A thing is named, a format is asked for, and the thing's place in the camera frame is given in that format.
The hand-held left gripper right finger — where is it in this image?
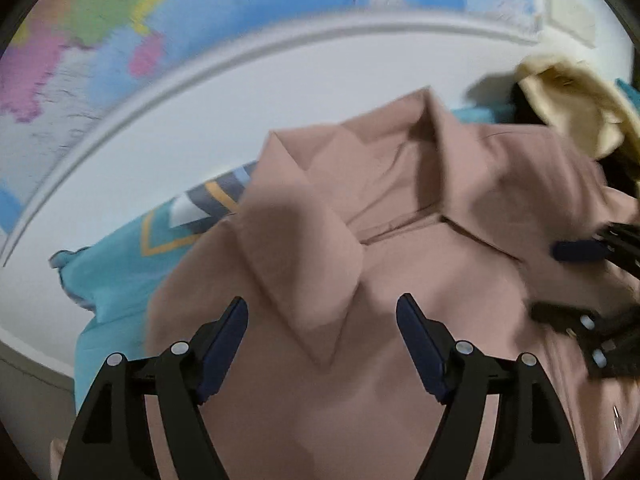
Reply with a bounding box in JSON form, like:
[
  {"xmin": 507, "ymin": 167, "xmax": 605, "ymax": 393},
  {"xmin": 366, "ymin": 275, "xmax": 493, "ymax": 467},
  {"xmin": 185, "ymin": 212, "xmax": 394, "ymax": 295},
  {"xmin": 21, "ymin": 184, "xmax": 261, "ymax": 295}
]
[{"xmin": 396, "ymin": 293, "xmax": 587, "ymax": 480}]

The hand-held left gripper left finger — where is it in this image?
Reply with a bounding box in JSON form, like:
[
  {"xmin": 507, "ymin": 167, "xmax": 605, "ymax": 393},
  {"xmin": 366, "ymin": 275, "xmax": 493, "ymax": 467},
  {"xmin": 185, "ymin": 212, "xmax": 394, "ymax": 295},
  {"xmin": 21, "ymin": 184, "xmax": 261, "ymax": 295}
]
[{"xmin": 57, "ymin": 296, "xmax": 249, "ymax": 480}]

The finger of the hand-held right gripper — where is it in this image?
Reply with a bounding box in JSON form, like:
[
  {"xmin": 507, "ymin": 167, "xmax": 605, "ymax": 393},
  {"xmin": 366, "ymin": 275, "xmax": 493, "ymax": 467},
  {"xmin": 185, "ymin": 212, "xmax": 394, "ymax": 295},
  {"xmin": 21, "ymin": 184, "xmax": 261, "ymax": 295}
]
[
  {"xmin": 529, "ymin": 301, "xmax": 640, "ymax": 382},
  {"xmin": 550, "ymin": 219, "xmax": 640, "ymax": 281}
]

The cream cloth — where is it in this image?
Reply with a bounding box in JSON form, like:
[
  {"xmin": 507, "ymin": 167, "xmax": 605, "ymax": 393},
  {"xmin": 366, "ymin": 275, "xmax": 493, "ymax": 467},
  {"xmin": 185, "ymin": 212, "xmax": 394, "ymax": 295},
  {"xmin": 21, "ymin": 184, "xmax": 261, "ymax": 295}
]
[{"xmin": 515, "ymin": 57, "xmax": 640, "ymax": 161}]

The black cloth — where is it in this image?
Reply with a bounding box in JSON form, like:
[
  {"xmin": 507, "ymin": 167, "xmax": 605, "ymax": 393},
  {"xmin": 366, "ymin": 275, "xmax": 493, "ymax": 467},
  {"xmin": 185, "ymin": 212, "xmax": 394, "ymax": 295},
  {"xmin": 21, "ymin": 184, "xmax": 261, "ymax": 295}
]
[{"xmin": 509, "ymin": 79, "xmax": 548, "ymax": 127}]

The white wall switch plate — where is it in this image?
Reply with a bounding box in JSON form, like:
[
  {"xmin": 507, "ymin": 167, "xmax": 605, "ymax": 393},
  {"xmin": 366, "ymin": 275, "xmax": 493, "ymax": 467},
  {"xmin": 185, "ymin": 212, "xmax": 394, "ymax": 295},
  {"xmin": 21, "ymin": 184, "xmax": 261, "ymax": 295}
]
[{"xmin": 542, "ymin": 0, "xmax": 598, "ymax": 48}]

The colourful wall map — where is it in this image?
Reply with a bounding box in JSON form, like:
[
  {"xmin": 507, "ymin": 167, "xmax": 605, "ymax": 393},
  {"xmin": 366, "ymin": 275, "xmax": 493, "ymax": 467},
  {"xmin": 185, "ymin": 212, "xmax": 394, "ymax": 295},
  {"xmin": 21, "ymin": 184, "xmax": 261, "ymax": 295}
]
[{"xmin": 0, "ymin": 0, "xmax": 543, "ymax": 256}]

